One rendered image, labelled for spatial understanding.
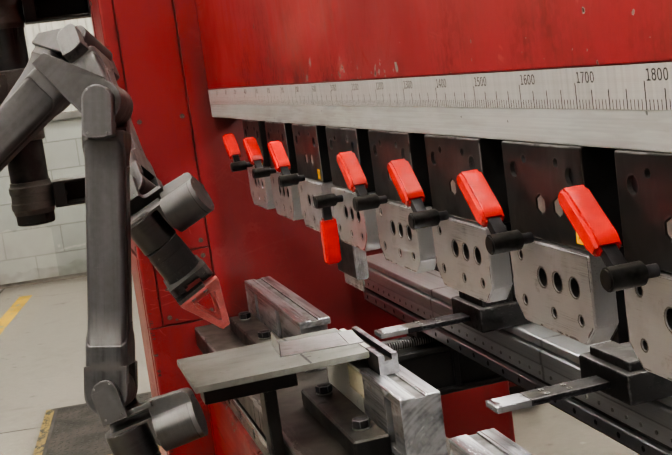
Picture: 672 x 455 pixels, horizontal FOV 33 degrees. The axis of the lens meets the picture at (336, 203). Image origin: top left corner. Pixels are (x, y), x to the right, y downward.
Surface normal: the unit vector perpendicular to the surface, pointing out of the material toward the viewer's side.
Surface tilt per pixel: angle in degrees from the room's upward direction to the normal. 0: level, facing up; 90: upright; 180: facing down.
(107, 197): 82
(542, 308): 90
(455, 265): 90
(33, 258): 90
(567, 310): 90
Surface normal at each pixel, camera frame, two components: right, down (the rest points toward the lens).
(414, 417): 0.28, 0.09
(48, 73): -0.03, -0.02
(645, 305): -0.95, 0.16
